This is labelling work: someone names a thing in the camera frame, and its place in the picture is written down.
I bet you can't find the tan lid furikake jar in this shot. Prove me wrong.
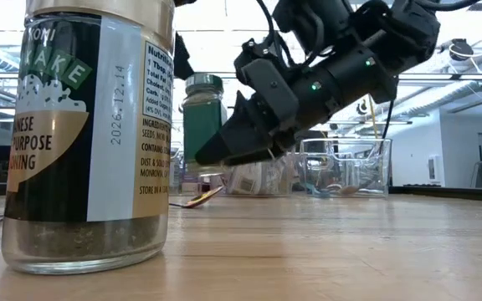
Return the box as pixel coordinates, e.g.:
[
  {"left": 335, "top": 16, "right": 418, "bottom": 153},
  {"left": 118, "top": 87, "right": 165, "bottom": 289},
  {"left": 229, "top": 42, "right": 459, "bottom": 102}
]
[{"left": 0, "top": 0, "right": 175, "bottom": 276}]

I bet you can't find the black table frame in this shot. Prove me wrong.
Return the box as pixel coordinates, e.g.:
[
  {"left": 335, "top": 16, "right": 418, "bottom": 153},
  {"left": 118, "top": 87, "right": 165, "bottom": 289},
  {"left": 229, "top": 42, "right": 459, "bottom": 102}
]
[{"left": 389, "top": 185, "right": 482, "bottom": 205}]

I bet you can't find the yellow cable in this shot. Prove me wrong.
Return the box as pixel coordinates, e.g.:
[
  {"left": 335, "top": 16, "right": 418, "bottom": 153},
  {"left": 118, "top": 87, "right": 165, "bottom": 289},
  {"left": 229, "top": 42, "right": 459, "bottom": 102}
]
[{"left": 367, "top": 94, "right": 379, "bottom": 140}]

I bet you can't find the dark round ceiling fixture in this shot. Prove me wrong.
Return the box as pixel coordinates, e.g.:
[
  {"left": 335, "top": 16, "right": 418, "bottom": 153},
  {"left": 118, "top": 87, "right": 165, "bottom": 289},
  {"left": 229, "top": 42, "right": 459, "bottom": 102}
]
[{"left": 449, "top": 38, "right": 475, "bottom": 63}]

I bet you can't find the teal plastic spoon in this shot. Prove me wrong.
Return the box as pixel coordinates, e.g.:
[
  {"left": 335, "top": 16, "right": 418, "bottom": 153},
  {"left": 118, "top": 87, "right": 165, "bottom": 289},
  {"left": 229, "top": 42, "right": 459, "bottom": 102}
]
[{"left": 306, "top": 182, "right": 331, "bottom": 198}]

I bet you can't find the iridescent spoon blue handle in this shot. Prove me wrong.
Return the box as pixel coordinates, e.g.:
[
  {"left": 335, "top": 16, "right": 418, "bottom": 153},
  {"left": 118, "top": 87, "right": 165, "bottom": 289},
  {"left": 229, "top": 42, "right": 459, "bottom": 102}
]
[{"left": 168, "top": 186, "right": 226, "bottom": 210}]

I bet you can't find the black hanging cable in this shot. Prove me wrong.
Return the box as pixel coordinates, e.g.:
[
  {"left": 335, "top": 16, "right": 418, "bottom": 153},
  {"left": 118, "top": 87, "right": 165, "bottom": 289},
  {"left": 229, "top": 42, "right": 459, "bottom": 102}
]
[{"left": 381, "top": 99, "right": 395, "bottom": 142}]

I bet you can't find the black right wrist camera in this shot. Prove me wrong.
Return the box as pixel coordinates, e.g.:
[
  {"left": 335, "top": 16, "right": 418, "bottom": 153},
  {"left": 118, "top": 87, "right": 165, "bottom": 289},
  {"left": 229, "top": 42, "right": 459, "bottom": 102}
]
[{"left": 239, "top": 57, "right": 302, "bottom": 129}]

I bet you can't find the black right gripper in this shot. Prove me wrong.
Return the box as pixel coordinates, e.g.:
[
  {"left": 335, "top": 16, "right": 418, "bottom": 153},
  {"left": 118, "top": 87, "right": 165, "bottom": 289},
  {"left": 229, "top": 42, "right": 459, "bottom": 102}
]
[{"left": 193, "top": 77, "right": 316, "bottom": 168}]

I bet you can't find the green lid herb jar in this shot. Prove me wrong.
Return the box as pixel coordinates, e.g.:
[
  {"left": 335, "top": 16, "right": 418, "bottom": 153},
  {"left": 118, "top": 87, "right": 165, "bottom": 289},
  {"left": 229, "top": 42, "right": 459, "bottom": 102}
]
[{"left": 181, "top": 72, "right": 229, "bottom": 177}]

